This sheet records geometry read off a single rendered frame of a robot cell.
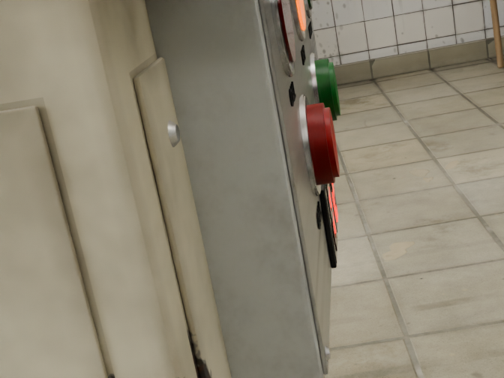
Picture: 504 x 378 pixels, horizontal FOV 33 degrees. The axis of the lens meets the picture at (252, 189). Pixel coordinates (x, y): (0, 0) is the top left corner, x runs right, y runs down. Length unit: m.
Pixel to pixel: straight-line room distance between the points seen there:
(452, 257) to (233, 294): 1.87
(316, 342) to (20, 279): 0.10
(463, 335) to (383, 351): 0.16
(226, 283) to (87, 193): 0.07
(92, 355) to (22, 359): 0.02
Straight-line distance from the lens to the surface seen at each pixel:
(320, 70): 0.40
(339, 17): 4.40
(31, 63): 0.20
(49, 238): 0.21
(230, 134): 0.24
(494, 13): 4.25
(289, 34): 0.27
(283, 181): 0.25
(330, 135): 0.30
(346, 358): 1.73
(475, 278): 2.00
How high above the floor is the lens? 0.84
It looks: 17 degrees down
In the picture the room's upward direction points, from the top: 11 degrees counter-clockwise
